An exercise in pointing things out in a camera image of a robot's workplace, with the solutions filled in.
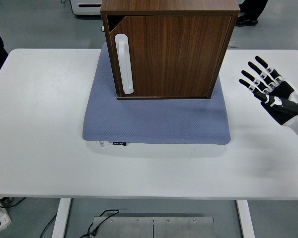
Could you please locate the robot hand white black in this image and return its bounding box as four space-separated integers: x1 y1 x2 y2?
238 55 298 141

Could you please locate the brown wooden cabinet door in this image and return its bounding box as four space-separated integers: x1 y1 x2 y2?
106 15 233 97

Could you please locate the brown wooden cabinet body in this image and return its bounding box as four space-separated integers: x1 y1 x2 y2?
100 0 241 100

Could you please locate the white table leg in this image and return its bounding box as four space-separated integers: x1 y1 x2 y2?
236 199 256 238
51 197 72 238

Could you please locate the blue textured mat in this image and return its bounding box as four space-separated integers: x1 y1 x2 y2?
82 41 232 146

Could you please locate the grey metal plate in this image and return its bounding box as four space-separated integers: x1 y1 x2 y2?
92 216 154 238
153 217 214 238

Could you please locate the white mat tag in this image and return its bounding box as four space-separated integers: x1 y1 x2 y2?
98 140 114 149

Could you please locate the white floor appliance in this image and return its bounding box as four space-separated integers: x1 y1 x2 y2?
71 0 104 18

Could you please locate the white power strip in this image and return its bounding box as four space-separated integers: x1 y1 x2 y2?
0 197 12 232

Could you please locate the white door handle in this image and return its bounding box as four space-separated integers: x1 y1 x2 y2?
114 33 135 95

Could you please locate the black cable with plug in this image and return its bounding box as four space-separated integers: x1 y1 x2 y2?
78 209 120 238

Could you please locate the thin black cable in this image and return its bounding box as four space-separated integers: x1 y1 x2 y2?
38 210 58 238

